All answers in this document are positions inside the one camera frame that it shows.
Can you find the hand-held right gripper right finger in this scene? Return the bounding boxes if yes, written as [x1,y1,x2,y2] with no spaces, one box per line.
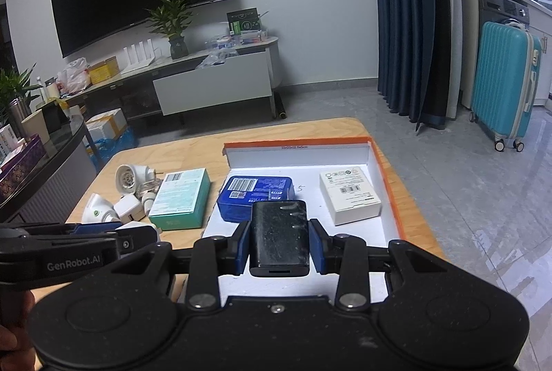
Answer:
[308,219,454,310]

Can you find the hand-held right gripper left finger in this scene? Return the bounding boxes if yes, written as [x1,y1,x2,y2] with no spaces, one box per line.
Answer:
[110,220,253,310]

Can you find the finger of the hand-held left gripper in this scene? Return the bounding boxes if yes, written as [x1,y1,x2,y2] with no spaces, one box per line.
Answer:
[0,222,125,236]
[47,234,157,254]

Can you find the white plug with green mark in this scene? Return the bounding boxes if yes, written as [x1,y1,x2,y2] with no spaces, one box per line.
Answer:
[81,193,122,224]

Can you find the white square charger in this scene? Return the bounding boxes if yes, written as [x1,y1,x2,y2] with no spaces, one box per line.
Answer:
[114,194,146,222]

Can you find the black power adapter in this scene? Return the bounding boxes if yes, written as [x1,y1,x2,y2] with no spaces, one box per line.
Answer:
[249,200,312,278]

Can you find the blue tin box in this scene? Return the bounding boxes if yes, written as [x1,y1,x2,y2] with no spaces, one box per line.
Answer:
[217,175,296,223]

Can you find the teal bandage box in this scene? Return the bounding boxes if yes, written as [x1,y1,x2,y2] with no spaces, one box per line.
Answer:
[147,168,211,231]

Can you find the orange-edged white cardboard box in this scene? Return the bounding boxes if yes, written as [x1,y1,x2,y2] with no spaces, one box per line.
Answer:
[185,136,432,305]

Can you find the person's left hand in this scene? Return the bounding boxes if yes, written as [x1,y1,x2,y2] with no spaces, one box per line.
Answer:
[0,291,36,371]

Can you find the white round plug-in device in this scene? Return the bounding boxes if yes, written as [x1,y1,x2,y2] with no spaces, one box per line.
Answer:
[115,163,157,195]

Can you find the small white carton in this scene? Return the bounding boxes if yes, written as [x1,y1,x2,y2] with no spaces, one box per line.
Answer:
[319,166,383,226]

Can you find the dark glass coffee table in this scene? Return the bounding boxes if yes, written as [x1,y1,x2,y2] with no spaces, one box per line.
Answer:
[0,112,96,225]

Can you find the blue plastic bag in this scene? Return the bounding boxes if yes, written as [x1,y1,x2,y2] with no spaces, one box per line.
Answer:
[82,127,139,172]

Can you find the purple patterned box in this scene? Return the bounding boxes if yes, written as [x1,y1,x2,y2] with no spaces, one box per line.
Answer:
[0,135,47,204]

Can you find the cardboard box on floor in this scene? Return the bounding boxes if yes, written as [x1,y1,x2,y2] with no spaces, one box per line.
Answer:
[84,108,128,144]

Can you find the stainless steel cup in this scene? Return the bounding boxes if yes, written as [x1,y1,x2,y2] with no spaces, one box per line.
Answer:
[8,97,32,139]

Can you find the grey television cabinet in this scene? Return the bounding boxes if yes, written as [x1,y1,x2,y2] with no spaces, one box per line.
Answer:
[41,35,282,128]

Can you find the black roll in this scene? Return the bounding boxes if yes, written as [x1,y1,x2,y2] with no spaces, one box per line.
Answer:
[273,91,288,121]

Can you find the white plastic bag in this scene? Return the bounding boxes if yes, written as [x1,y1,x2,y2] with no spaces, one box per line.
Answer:
[57,57,91,94]

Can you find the yellow box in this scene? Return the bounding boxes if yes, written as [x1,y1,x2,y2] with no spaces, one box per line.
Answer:
[88,56,120,86]

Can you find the leafy plant in pot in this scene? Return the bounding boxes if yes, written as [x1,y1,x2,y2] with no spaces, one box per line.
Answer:
[0,64,40,126]

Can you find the white cabinet drawer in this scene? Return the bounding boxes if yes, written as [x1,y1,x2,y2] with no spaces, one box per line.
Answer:
[152,50,274,117]

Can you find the white antenna router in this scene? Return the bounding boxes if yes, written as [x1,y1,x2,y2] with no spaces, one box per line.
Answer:
[122,37,157,72]

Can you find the clear plastic bags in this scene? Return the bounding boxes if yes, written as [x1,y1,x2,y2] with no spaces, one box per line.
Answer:
[195,51,239,70]

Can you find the clear boxes on cabinet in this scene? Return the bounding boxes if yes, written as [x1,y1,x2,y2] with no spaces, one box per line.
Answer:
[206,29,279,51]

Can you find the potted green bamboo plant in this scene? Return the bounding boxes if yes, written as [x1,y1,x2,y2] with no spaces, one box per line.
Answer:
[144,0,196,60]

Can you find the black and green box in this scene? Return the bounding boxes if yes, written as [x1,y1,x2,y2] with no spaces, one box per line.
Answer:
[227,8,262,36]

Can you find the dark blue curtain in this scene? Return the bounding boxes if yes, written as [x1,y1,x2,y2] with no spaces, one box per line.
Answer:
[369,0,453,133]

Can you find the teal hard-shell suitcase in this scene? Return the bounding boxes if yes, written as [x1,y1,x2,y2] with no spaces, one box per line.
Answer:
[469,20,543,153]

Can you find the grey washing machine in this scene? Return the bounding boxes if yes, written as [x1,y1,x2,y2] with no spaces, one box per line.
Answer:
[477,0,531,32]

